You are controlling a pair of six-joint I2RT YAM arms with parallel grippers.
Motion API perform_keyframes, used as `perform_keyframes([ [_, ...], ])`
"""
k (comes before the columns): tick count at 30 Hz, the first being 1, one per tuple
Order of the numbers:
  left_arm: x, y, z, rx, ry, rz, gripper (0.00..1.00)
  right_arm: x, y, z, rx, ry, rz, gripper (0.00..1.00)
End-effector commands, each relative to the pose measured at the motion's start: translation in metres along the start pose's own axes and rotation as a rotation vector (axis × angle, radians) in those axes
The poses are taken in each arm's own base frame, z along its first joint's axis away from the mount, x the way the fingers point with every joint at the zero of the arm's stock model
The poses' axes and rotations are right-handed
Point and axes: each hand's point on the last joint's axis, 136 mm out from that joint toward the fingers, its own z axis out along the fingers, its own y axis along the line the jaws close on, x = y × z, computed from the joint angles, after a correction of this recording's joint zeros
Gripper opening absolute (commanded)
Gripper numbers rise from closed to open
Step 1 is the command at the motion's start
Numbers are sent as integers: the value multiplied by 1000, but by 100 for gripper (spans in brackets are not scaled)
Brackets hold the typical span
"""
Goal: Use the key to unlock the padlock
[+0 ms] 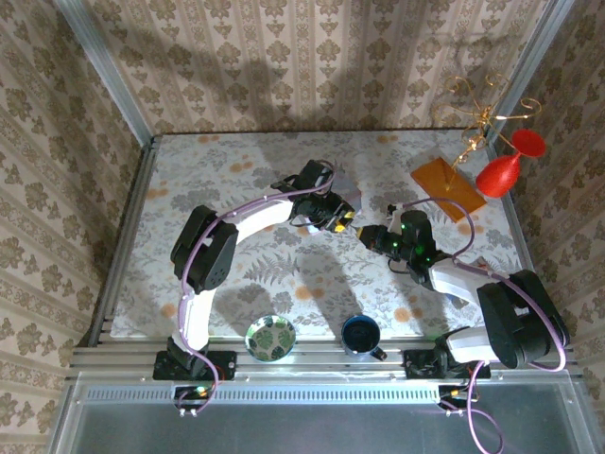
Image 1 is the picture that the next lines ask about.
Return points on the patterned rectangular box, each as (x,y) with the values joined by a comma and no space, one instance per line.
(352,196)

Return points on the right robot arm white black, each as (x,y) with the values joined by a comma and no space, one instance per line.
(510,317)

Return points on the green leaf pattern bowl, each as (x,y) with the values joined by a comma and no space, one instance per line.
(269,338)

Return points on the blue mug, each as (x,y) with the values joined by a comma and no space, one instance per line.
(359,333)

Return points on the orange wooden base board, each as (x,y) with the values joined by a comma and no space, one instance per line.
(439,186)

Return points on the aluminium table rail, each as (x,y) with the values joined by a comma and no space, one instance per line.
(321,350)

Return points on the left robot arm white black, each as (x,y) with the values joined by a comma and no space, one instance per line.
(255,217)

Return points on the aluminium frame post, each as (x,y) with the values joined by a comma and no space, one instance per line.
(106,71)
(534,61)

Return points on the black base plate right arm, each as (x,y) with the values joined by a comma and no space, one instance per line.
(418,366)

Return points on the black base plate left arm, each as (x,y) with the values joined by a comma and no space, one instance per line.
(222,364)

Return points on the red wine glass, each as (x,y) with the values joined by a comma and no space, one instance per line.
(496,177)

